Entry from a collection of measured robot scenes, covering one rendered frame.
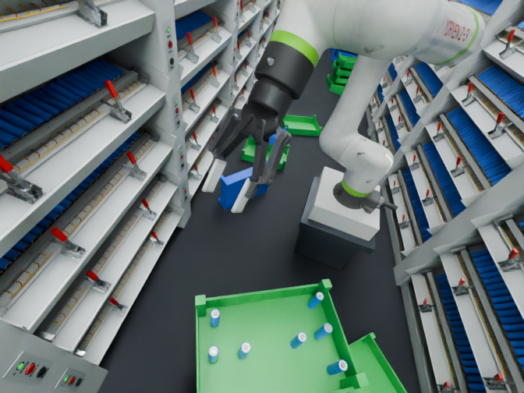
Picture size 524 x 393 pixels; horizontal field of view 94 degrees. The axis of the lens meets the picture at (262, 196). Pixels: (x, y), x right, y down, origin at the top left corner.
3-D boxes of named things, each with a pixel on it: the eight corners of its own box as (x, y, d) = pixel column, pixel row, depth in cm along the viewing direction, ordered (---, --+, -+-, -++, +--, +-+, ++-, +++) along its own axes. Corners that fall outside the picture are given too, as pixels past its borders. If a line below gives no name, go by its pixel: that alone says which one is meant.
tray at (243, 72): (250, 73, 200) (259, 58, 190) (229, 107, 158) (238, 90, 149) (228, 58, 195) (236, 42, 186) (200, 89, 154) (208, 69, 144)
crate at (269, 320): (318, 291, 62) (329, 277, 56) (351, 390, 49) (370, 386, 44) (196, 308, 55) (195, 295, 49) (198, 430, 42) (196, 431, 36)
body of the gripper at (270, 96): (301, 104, 45) (278, 150, 47) (266, 90, 49) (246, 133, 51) (287, 87, 39) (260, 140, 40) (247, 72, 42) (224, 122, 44)
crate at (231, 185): (267, 191, 151) (259, 183, 154) (273, 167, 136) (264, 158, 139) (224, 210, 135) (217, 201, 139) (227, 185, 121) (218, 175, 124)
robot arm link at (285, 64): (256, 32, 40) (303, 45, 36) (282, 68, 50) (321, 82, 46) (239, 68, 41) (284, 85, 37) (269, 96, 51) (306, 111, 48)
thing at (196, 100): (227, 82, 138) (237, 59, 128) (181, 141, 96) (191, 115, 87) (193, 61, 133) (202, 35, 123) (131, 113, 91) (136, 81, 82)
